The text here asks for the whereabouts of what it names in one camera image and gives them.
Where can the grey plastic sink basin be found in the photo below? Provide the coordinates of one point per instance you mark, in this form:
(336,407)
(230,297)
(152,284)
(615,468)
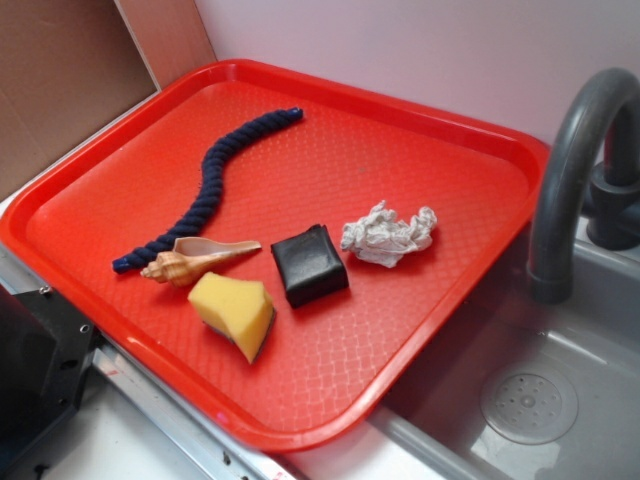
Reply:
(592,340)

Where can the yellow sponge with green backing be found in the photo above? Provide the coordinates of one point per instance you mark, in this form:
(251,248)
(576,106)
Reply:
(240,310)

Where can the black square pouch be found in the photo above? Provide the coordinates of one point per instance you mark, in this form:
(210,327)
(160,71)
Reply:
(309,266)

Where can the red plastic tray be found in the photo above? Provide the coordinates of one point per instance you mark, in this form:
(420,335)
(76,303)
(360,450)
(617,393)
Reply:
(324,365)

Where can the brown cardboard panel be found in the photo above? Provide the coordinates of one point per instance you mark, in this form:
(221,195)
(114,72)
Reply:
(69,68)

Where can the grey curved faucet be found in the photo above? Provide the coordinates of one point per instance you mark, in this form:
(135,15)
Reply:
(593,171)

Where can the round sink drain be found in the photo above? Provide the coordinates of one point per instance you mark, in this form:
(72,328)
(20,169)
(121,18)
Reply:
(529,407)

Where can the crumpled white cloth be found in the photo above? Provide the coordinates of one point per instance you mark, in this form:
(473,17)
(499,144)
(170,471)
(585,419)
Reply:
(381,238)

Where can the tan spiral seashell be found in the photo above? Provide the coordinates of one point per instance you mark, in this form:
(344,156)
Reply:
(192,257)

